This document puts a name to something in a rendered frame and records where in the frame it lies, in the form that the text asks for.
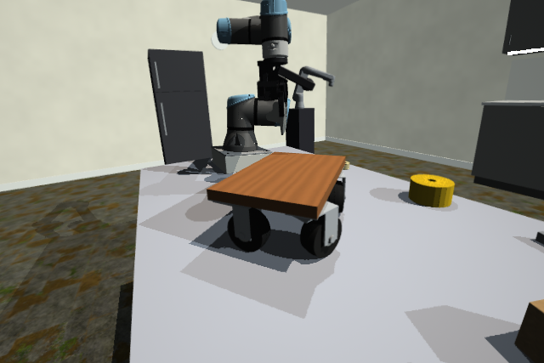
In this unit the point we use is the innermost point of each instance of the tan cardboard box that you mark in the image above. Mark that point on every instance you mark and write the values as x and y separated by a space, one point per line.
530 337

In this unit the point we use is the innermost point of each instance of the brown wooden dolly with black wheels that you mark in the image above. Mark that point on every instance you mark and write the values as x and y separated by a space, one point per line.
301 185

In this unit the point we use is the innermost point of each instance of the yellow short cylinder with centre hole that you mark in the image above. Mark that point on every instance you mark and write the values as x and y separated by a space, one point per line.
431 191

